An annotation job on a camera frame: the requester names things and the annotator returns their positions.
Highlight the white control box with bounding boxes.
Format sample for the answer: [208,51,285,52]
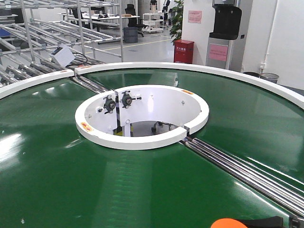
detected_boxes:
[49,45,75,67]

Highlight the tall green plant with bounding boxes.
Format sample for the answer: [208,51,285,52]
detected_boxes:
[170,0,184,42]

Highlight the black water dispenser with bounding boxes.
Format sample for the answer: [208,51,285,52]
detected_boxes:
[206,0,242,69]

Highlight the black office chair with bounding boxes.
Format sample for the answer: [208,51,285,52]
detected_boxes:
[125,4,146,37]

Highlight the red fire extinguisher cabinet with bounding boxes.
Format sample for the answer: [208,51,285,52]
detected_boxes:
[174,39,194,64]

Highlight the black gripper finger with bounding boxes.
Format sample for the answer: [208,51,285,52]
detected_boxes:
[239,216,284,228]

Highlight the steel roller rack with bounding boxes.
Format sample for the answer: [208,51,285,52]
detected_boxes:
[0,0,123,88]

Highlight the orange cylindrical capacitor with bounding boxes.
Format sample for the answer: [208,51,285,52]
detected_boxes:
[210,218,247,228]

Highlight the grey trash bin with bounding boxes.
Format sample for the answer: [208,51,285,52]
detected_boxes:
[243,71,260,78]

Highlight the white inner conveyor ring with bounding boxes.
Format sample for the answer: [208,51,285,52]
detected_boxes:
[75,84,210,151]

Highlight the round green conveyor table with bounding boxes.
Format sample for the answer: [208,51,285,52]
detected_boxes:
[0,64,304,228]

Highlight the mesh waste basket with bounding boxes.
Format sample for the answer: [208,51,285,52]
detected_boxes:
[260,73,279,84]

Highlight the dark grey bin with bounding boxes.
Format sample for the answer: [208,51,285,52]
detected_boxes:
[123,27,138,43]

